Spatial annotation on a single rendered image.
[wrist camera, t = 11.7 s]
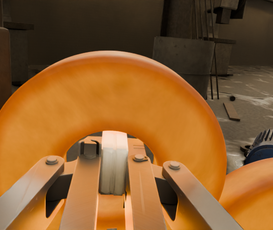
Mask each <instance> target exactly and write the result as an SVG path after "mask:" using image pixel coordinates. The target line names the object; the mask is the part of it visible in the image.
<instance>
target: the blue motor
mask: <svg viewBox="0 0 273 230"><path fill-rule="evenodd" d="M267 158H273V129H272V130H270V129H268V131H265V130H264V132H263V133H262V132H260V134H259V135H257V136H256V138H255V139H254V141H253V142H252V144H251V146H250V148H249V150H248V154H247V158H246V163H245V165H247V164H250V163H252V162H256V161H259V160H263V159H267Z"/></svg>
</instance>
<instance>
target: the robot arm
mask: <svg viewBox="0 0 273 230"><path fill-rule="evenodd" d="M99 193H100V194H101V195H109V194H110V193H111V194H113V195H115V196H122V195H123V194H124V207H123V208H125V225H126V230H167V228H166V223H165V219H166V221H167V222H168V224H169V226H170V227H171V229H172V230H244V229H243V228H242V227H241V226H240V225H239V224H238V223H237V222H236V221H235V219H234V218H233V217H232V216H231V215H230V214H229V213H228V212H227V211H226V210H225V209H224V208H223V206H222V205H221V204H220V203H219V202H218V201H217V200H216V199H215V198H214V197H213V196H212V194H211V193H210V192H209V191H208V190H207V189H206V188H205V187H204V186H203V185H202V184H201V183H200V181H199V180H198V179H197V178H196V177H195V176H194V175H193V174H192V173H191V172H190V171H189V170H188V168H187V167H186V166H185V165H183V164H182V163H180V162H177V161H167V162H164V164H163V167H160V166H156V165H154V164H152V163H151V161H150V159H149V157H147V156H146V152H145V149H144V143H143V142H142V141H141V140H139V139H134V138H127V133H123V132H119V131H103V136H102V137H98V136H88V137H86V138H85V139H84V140H81V141H79V143H78V157H77V160H75V161H72V162H64V159H63V158H62V157H59V156H54V155H51V156H47V157H44V158H42V159H40V160H39V161H38V162H37V163H36V164H35V165H34V166H33V167H32V168H31V169H30V170H29V171H27V172H26V173H25V174H24V175H23V176H22V177H21V178H20V179H19V180H18V181H17V182H16V183H14V184H13V185H12V186H11V187H10V188H9V189H8V190H7V191H6V192H5V193H4V194H3V195H1V196H0V230H46V228H47V227H48V226H49V224H50V223H51V221H52V220H53V218H54V217H55V215H56V214H57V212H58V211H59V209H60V208H61V206H62V205H63V203H64V199H66V203H65V207H64V211H63V214H62V219H61V222H60V226H59V230H96V224H97V213H98V198H99ZM164 217H165V219H164Z"/></svg>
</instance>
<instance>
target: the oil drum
mask: <svg viewBox="0 0 273 230"><path fill-rule="evenodd" d="M214 47H215V43H214V42H213V41H204V40H202V39H199V38H196V39H195V40H193V39H184V38H174V37H160V36H156V37H155V40H154V49H153V58H152V59H153V60H155V61H157V62H159V63H161V64H163V65H165V66H167V67H168V68H170V69H171V70H173V71H174V72H176V73H177V74H178V75H180V76H181V77H182V78H183V79H184V80H185V81H186V82H187V83H188V84H190V85H191V86H192V87H193V88H194V89H195V90H196V91H197V92H198V93H199V94H200V95H201V96H202V97H203V99H204V100H205V101H206V94H207V89H208V83H209V77H210V74H211V72H210V71H211V64H212V58H213V53H214Z"/></svg>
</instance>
